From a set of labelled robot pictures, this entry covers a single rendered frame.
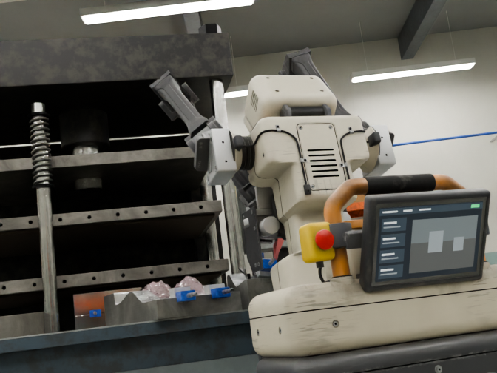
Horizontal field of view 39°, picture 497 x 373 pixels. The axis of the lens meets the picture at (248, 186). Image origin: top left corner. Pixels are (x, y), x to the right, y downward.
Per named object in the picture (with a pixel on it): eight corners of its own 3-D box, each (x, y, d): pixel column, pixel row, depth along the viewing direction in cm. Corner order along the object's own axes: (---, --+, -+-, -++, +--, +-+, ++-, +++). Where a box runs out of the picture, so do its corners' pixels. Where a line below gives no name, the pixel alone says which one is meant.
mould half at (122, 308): (242, 310, 202) (237, 272, 204) (157, 319, 190) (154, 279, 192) (178, 321, 245) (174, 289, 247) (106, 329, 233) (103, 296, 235)
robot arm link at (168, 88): (140, 81, 212) (165, 61, 212) (165, 110, 221) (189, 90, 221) (192, 152, 179) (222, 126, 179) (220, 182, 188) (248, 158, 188)
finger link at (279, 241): (257, 266, 215) (257, 237, 218) (279, 267, 216) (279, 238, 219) (261, 260, 209) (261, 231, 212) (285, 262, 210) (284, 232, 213)
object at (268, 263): (282, 268, 201) (282, 250, 203) (265, 267, 200) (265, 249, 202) (273, 278, 213) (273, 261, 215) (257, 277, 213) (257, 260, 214)
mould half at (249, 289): (333, 299, 211) (327, 255, 214) (250, 309, 206) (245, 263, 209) (293, 307, 259) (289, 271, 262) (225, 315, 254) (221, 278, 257)
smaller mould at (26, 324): (45, 334, 206) (43, 311, 208) (-8, 341, 203) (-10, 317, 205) (51, 335, 226) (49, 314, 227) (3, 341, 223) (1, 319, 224)
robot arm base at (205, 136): (197, 138, 168) (244, 137, 172) (188, 127, 175) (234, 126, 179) (194, 171, 172) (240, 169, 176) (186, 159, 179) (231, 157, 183)
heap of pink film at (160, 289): (212, 294, 212) (210, 269, 213) (157, 300, 203) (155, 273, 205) (180, 302, 234) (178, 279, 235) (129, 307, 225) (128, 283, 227)
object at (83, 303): (146, 331, 277) (141, 286, 280) (76, 339, 272) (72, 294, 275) (141, 332, 325) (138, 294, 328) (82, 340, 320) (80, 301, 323)
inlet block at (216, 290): (241, 299, 193) (239, 279, 194) (225, 300, 191) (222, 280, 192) (221, 303, 204) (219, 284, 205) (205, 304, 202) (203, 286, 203)
